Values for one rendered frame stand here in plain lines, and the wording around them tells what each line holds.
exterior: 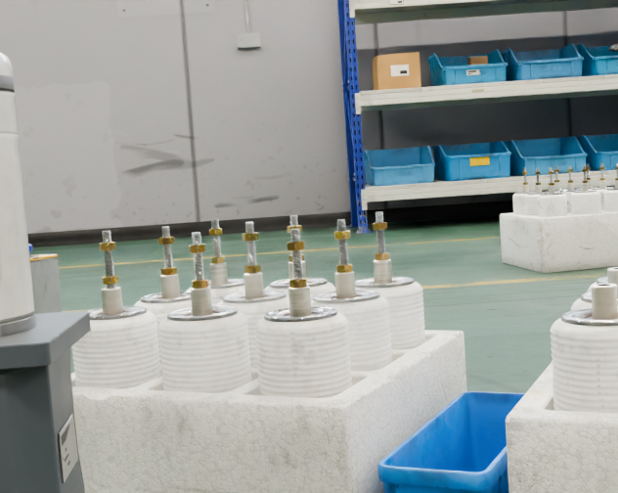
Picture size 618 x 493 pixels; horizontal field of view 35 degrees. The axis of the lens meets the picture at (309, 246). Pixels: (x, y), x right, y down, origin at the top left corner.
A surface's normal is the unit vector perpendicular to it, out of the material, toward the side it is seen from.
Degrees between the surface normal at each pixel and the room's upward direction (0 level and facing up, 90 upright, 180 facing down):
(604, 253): 90
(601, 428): 90
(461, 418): 88
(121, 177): 90
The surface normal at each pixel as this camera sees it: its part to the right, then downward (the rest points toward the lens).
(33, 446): 0.73, 0.01
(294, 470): -0.43, 0.11
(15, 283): 0.90, -0.02
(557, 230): 0.15, 0.07
